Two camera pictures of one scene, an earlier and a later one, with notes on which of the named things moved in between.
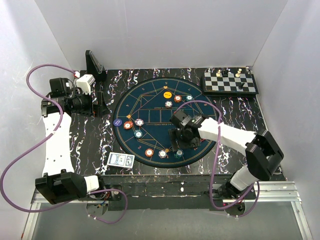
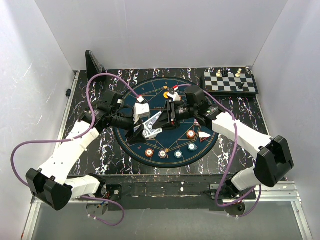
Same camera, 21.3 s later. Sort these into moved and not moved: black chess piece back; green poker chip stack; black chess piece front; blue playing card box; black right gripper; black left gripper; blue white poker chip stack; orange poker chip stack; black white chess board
Moved: blue playing card box; black right gripper; black left gripper
Not moved: black white chess board; orange poker chip stack; green poker chip stack; blue white poker chip stack; black chess piece front; black chess piece back
